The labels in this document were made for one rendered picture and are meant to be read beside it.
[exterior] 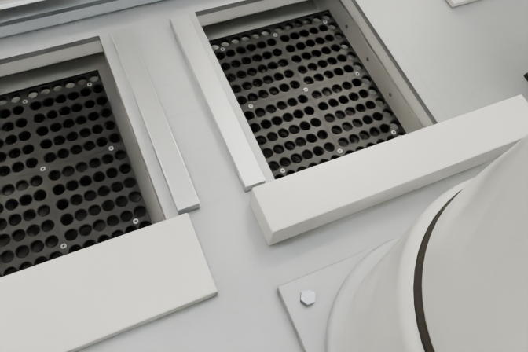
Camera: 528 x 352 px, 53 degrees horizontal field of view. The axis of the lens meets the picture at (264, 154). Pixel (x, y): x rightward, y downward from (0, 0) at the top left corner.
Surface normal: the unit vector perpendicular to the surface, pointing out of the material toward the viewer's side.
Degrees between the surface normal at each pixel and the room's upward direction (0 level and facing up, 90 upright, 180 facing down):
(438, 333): 90
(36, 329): 0
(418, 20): 0
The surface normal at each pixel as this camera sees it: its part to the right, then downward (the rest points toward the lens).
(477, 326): -0.88, 0.12
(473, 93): 0.10, -0.49
